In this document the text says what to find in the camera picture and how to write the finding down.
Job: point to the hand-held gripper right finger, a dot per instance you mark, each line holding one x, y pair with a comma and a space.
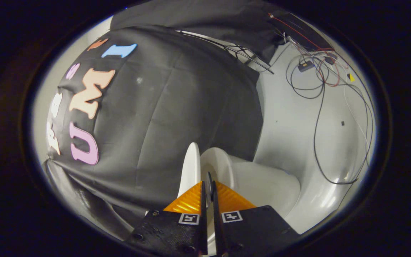
215, 221

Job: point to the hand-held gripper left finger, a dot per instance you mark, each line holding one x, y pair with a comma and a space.
204, 221

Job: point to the white toilet lid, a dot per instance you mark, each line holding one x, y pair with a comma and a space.
190, 167

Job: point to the white toilet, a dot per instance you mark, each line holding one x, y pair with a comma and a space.
262, 185

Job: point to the black backdrop cloth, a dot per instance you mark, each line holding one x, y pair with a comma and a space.
177, 114

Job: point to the black tripod stand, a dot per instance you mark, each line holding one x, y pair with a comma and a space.
234, 49

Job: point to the small black box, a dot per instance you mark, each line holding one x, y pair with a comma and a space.
305, 66

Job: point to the small yellow object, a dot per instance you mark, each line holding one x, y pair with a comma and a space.
351, 77

